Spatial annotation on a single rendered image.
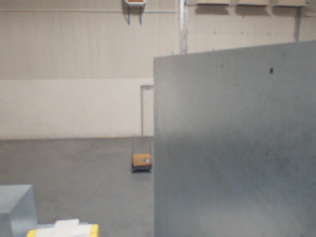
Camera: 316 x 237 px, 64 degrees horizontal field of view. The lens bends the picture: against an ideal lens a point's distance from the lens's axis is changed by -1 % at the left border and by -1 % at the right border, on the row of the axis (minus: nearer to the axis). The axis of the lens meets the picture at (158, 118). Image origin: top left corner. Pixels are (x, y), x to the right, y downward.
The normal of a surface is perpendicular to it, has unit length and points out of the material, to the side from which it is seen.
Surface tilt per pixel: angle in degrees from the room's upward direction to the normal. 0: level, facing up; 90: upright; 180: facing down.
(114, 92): 90
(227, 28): 90
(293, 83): 90
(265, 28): 90
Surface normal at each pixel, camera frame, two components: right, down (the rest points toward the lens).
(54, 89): 0.09, 0.22
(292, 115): -1.00, 0.02
